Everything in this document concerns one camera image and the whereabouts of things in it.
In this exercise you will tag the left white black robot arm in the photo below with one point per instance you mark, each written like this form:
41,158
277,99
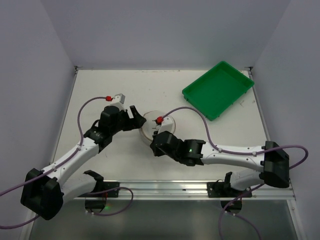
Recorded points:
48,189

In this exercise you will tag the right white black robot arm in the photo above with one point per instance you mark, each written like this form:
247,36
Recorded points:
268,164

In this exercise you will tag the green plastic tray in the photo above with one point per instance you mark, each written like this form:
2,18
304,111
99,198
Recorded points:
217,89

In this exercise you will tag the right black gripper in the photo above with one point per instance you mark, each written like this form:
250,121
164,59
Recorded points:
157,144

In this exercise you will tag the aluminium front rail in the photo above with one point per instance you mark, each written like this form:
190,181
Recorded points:
167,190

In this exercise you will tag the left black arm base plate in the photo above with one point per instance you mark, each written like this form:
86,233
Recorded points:
110,186

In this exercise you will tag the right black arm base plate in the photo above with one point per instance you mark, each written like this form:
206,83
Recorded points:
215,189

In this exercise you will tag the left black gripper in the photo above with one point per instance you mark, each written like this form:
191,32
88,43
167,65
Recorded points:
128,120

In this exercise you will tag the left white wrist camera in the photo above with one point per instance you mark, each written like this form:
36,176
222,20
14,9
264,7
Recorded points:
117,101

